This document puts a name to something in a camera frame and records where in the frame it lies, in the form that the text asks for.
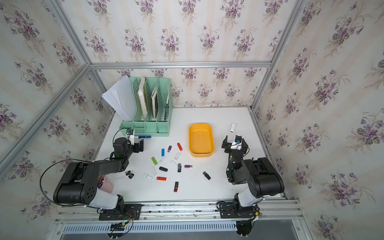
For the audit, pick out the pink pen cup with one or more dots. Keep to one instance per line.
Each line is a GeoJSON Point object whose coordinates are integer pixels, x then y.
{"type": "Point", "coordinates": [105, 184]}

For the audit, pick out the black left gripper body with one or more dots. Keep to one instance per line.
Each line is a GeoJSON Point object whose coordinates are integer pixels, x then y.
{"type": "Point", "coordinates": [137, 146]}

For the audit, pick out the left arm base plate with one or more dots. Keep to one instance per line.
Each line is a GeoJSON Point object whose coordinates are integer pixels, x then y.
{"type": "Point", "coordinates": [129, 211]}

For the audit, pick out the white paper stack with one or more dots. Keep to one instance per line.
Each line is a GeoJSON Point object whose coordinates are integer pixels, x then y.
{"type": "Point", "coordinates": [122, 99]}

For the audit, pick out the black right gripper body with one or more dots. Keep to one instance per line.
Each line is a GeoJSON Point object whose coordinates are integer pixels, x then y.
{"type": "Point", "coordinates": [235, 151]}

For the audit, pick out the aluminium front rail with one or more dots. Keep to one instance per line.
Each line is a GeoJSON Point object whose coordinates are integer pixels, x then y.
{"type": "Point", "coordinates": [186, 211]}

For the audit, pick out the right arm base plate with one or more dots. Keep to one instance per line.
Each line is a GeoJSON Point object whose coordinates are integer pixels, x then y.
{"type": "Point", "coordinates": [235, 210]}

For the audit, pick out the red oval usb drive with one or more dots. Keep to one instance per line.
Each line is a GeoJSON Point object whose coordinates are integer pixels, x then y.
{"type": "Point", "coordinates": [179, 146]}

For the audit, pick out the black binder clips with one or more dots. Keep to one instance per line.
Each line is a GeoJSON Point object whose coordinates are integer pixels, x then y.
{"type": "Point", "coordinates": [129, 174]}

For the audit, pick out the white usb drive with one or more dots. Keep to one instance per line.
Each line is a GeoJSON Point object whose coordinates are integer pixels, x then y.
{"type": "Point", "coordinates": [153, 171]}
{"type": "Point", "coordinates": [174, 164]}
{"type": "Point", "coordinates": [177, 156]}
{"type": "Point", "coordinates": [148, 177]}

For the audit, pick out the green desk file organizer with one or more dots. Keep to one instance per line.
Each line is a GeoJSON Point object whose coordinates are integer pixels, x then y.
{"type": "Point", "coordinates": [153, 106]}

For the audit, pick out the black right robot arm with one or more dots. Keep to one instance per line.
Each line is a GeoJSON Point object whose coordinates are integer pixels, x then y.
{"type": "Point", "coordinates": [260, 176]}

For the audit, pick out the yellow plastic storage box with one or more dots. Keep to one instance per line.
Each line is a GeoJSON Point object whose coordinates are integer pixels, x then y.
{"type": "Point", "coordinates": [201, 140]}

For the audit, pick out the green usb flash drive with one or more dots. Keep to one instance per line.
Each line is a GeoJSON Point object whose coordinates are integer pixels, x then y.
{"type": "Point", "coordinates": [154, 161]}

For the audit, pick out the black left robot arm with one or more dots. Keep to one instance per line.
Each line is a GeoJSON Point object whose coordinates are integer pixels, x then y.
{"type": "Point", "coordinates": [79, 183]}

